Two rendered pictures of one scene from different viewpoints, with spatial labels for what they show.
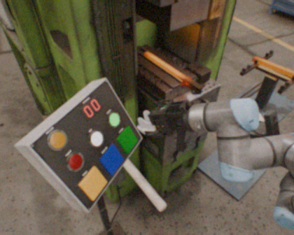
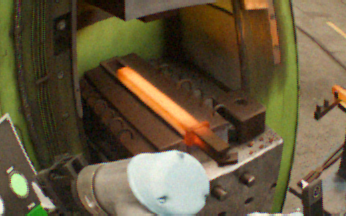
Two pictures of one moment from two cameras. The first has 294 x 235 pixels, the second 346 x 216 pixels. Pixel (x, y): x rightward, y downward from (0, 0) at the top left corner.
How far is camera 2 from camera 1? 31 cm
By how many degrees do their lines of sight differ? 17
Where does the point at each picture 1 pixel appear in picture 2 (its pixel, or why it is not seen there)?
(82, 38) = not seen: outside the picture
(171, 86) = (157, 146)
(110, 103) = (12, 157)
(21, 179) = not seen: outside the picture
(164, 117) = (48, 181)
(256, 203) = not seen: outside the picture
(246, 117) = (149, 191)
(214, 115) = (105, 184)
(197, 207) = not seen: outside the picture
